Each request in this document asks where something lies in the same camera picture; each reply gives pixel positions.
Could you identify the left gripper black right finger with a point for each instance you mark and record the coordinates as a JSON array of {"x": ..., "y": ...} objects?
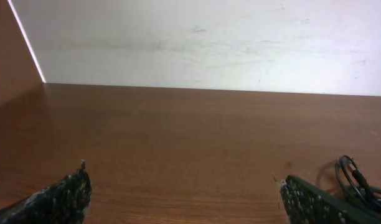
[{"x": 304, "y": 203}]

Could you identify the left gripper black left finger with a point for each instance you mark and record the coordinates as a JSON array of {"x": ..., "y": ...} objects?
[{"x": 63, "y": 202}]

